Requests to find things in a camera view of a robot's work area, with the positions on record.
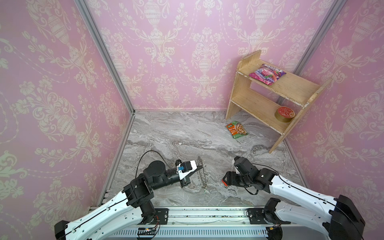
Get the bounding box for aluminium corner post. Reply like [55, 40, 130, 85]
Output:
[293, 0, 347, 76]
[74, 0, 135, 116]

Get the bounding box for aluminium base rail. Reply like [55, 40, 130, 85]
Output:
[109, 206, 294, 240]

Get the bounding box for aluminium corner post left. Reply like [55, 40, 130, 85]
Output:
[74, 0, 135, 116]

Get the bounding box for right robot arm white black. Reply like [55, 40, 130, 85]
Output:
[222, 157, 366, 240]

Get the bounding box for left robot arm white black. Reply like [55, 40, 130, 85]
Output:
[54, 161, 202, 240]

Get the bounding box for aluminium corner post right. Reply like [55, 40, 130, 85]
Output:
[293, 0, 347, 76]

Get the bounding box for pink snack bag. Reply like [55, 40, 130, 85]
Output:
[249, 64, 286, 86]

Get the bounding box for green orange snack packet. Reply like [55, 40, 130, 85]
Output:
[226, 121, 248, 139]

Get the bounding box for red round tin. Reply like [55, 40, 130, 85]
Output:
[275, 106, 296, 123]

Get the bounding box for wooden shelf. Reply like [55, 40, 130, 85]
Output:
[226, 50, 332, 153]

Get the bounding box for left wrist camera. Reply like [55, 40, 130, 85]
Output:
[176, 160, 197, 180]

